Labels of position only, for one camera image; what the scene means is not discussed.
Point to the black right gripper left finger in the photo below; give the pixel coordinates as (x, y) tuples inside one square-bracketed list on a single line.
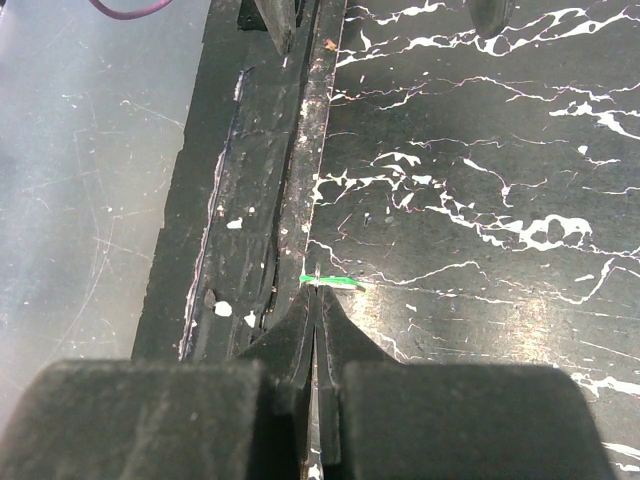
[(242, 418)]

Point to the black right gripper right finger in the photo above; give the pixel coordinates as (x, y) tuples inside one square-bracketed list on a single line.
[(382, 419)]

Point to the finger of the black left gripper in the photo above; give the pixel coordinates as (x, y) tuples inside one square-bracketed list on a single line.
[(490, 17), (280, 19)]

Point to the key with green tag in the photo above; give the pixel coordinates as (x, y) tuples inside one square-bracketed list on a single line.
[(318, 279)]

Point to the black base board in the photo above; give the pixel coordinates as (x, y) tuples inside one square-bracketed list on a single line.
[(229, 250)]

